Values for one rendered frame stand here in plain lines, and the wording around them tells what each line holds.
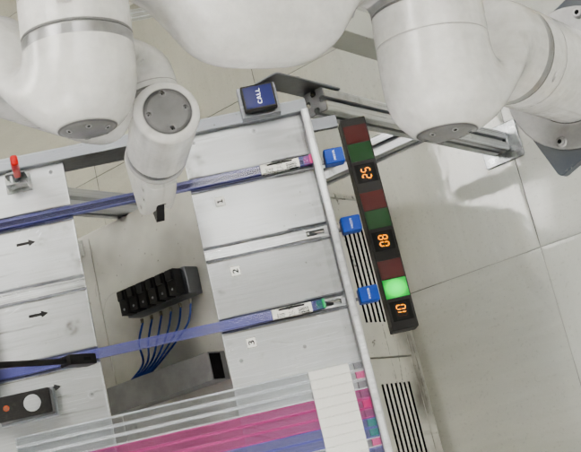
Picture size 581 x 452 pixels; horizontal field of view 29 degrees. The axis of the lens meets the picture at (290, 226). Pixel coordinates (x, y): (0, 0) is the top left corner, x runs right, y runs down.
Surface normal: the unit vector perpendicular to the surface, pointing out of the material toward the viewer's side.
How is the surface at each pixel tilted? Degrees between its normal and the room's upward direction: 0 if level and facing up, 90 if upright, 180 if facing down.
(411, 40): 9
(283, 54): 82
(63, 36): 34
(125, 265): 0
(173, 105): 53
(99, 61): 66
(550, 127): 0
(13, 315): 42
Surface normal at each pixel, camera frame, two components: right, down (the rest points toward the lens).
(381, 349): 0.75, -0.33
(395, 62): -0.80, 0.02
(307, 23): 0.55, 0.31
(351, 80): -0.62, -0.05
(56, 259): 0.04, -0.25
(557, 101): 0.39, 0.85
